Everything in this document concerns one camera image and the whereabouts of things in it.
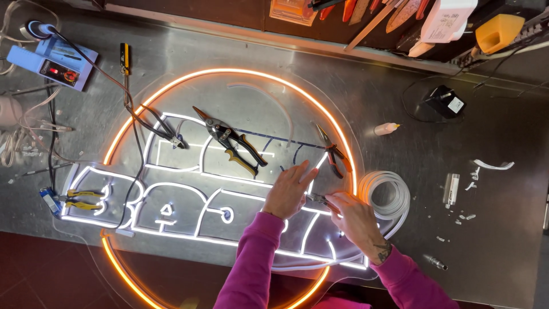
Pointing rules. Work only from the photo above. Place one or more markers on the person's left hand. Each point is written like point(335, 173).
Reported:
point(285, 193)

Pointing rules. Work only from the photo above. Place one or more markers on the person's right hand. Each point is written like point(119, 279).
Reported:
point(358, 221)

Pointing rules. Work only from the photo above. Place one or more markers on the person's right fingers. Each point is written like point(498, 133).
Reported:
point(336, 199)

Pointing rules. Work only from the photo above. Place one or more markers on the coil of white neon strip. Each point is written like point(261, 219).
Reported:
point(399, 193)

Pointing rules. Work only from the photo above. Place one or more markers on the small glue bottle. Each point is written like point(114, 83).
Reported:
point(384, 128)

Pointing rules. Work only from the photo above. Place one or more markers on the translucent curved strip piece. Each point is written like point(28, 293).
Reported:
point(278, 103)

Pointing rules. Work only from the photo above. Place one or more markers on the silver utility knife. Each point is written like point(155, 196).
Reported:
point(451, 189)

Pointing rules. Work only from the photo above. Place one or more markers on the small metal cylinder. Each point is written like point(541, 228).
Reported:
point(435, 261)

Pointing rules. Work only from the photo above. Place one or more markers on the black yellow tin snips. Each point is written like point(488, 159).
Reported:
point(231, 139)

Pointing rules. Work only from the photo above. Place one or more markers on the small white strip offcuts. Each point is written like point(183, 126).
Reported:
point(473, 178)

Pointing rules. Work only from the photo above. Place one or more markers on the lit neon sign board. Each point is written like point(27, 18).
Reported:
point(193, 193)

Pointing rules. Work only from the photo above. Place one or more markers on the black power adapter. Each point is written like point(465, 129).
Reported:
point(446, 103)

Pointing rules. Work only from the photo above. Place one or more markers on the white strip scrap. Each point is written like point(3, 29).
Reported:
point(493, 165)

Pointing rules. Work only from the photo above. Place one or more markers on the rack of hand tools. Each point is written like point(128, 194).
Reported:
point(369, 10)

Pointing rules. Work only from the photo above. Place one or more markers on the orange plastic case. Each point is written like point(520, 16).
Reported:
point(291, 10)

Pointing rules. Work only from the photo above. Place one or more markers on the white power supply box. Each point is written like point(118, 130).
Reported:
point(448, 19)

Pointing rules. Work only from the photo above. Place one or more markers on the yellow plastic tool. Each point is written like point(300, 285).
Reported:
point(499, 32)

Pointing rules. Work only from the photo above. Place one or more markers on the power strip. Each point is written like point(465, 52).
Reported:
point(514, 38)

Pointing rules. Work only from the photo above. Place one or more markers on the yellow black screwdriver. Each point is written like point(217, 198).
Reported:
point(125, 60)

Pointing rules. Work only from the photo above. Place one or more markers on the blue lighter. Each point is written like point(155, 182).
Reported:
point(50, 201)

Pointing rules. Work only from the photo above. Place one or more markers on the blue soldering station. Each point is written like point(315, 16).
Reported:
point(55, 64)

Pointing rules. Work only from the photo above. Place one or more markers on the blue soldering iron stand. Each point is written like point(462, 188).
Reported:
point(36, 30)

